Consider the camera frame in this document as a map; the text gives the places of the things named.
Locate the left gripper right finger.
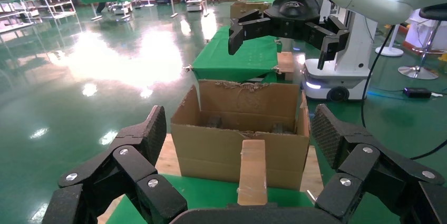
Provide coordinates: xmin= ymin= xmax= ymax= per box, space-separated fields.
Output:
xmin=310 ymin=103 xmax=447 ymax=224

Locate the brown cardboard box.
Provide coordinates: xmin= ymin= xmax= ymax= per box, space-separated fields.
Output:
xmin=229 ymin=2 xmax=273 ymax=20

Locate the small slim cardboard box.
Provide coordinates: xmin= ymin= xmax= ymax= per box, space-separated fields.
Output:
xmin=237 ymin=139 xmax=268 ymax=206

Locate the black power adapter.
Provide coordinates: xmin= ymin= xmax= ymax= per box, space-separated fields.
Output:
xmin=403 ymin=87 xmax=433 ymax=99

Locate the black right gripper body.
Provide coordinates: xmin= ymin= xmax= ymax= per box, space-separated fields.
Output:
xmin=264 ymin=0 xmax=327 ymax=40

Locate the large open cardboard carton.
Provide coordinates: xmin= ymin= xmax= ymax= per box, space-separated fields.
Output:
xmin=170 ymin=80 xmax=312 ymax=192

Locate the green tablecloth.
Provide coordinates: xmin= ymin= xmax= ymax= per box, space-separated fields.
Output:
xmin=106 ymin=174 xmax=315 ymax=224

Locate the white round stand base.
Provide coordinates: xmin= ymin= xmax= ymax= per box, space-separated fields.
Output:
xmin=375 ymin=23 xmax=405 ymax=57

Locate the white wheeled robot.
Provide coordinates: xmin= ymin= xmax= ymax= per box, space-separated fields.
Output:
xmin=302 ymin=0 xmax=376 ymax=103

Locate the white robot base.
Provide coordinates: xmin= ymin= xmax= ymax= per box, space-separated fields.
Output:
xmin=186 ymin=0 xmax=206 ymax=13
xmin=110 ymin=2 xmax=133 ymax=16

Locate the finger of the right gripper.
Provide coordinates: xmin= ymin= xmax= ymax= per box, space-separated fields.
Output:
xmin=303 ymin=15 xmax=351 ymax=71
xmin=228 ymin=8 xmax=274 ymax=56

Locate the black floor cable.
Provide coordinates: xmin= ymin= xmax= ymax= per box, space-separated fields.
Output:
xmin=361 ymin=25 xmax=447 ymax=160

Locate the green cloth neighbour table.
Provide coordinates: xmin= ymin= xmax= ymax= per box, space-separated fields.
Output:
xmin=192 ymin=25 xmax=283 ymax=84

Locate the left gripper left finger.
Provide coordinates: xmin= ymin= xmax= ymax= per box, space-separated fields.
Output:
xmin=42 ymin=105 xmax=188 ymax=224

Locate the black chrome bar stool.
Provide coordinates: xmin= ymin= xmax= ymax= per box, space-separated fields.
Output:
xmin=398 ymin=3 xmax=447 ymax=81

